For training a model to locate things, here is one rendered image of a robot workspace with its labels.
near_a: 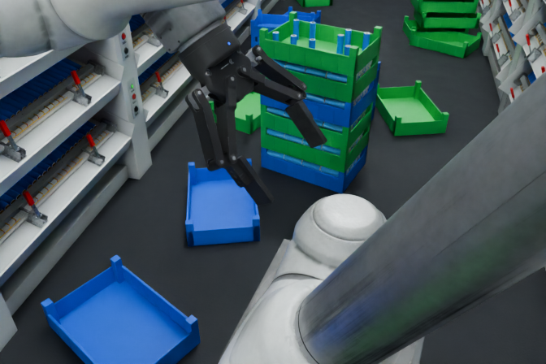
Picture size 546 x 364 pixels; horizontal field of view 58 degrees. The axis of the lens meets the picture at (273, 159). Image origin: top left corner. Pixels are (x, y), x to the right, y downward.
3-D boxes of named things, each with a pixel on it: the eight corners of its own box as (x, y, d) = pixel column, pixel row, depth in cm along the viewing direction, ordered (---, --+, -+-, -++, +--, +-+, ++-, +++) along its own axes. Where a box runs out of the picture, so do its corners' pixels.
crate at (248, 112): (251, 92, 217) (251, 75, 213) (291, 103, 208) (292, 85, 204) (208, 120, 196) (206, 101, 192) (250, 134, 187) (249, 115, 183)
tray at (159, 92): (207, 62, 213) (216, 35, 205) (142, 132, 165) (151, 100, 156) (164, 42, 213) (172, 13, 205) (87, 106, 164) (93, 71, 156)
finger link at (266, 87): (223, 84, 66) (224, 75, 66) (288, 108, 72) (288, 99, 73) (240, 74, 63) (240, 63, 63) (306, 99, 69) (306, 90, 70)
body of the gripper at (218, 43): (206, 36, 68) (245, 91, 70) (163, 62, 63) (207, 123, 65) (236, 10, 62) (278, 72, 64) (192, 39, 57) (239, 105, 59)
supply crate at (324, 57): (379, 53, 149) (383, 26, 145) (353, 77, 135) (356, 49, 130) (291, 35, 162) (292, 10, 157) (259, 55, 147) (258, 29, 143)
